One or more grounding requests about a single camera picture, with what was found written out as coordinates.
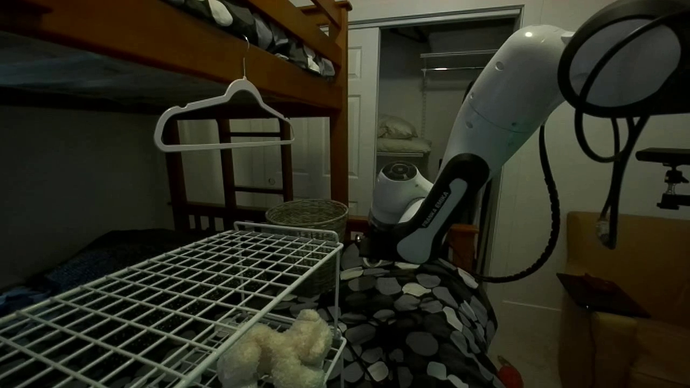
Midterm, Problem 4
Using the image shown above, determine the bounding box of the grey pebble pattern blanket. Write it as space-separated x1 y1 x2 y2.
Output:
325 243 504 388

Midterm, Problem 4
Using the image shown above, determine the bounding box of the woven round basket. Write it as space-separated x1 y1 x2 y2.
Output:
264 199 351 230

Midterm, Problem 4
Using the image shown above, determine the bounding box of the white pillow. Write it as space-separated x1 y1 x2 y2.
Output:
375 117 421 143

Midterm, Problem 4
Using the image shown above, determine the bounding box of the white closet door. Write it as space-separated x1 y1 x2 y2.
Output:
345 27 385 217

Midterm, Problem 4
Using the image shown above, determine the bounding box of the brown wooden furniture piece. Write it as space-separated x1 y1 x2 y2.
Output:
448 222 484 275

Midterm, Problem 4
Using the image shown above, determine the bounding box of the white clothes hanger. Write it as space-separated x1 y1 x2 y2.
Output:
151 42 296 156

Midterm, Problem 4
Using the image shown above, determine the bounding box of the cream plush toy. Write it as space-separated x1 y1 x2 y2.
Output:
213 306 336 388

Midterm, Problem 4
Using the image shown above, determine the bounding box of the pebble pattern bunk bedding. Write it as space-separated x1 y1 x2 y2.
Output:
169 0 342 81

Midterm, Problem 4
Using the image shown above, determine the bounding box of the white closet shelf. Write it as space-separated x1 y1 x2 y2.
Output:
419 46 514 93

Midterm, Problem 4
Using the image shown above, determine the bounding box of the red round object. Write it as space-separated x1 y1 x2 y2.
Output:
495 356 527 388

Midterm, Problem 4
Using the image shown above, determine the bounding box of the dark blue mattress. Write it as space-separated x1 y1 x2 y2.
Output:
0 226 192 315

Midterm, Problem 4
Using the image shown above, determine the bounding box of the dark flat tablet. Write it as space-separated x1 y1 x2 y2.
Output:
556 269 651 319

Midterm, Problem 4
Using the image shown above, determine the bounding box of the brown cardboard box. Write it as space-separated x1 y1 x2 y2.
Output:
558 210 690 388

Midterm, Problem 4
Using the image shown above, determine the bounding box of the white wire shelf rack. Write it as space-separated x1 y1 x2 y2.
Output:
0 221 349 388

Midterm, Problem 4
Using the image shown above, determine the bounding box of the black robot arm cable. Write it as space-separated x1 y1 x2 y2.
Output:
481 13 690 286

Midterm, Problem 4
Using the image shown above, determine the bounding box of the wooden bunk bed frame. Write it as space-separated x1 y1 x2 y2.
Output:
0 0 353 240

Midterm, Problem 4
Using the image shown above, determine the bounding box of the black mounted camera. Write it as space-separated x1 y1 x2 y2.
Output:
634 147 690 212

